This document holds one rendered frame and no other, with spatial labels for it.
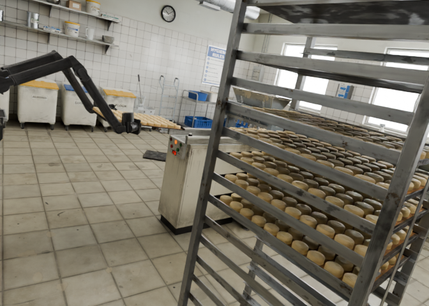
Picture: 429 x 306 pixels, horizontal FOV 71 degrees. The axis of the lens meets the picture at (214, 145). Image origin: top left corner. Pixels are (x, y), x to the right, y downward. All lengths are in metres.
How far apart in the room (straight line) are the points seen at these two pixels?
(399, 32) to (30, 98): 5.17
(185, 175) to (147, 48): 4.38
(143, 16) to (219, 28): 1.83
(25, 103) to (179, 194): 3.54
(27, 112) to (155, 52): 2.67
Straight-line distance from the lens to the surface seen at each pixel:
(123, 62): 6.37
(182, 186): 2.52
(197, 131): 2.78
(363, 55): 1.30
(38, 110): 5.55
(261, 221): 1.07
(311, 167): 0.87
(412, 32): 0.81
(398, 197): 0.76
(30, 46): 6.08
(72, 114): 5.62
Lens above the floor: 1.43
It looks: 13 degrees down
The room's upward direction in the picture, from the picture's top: 11 degrees clockwise
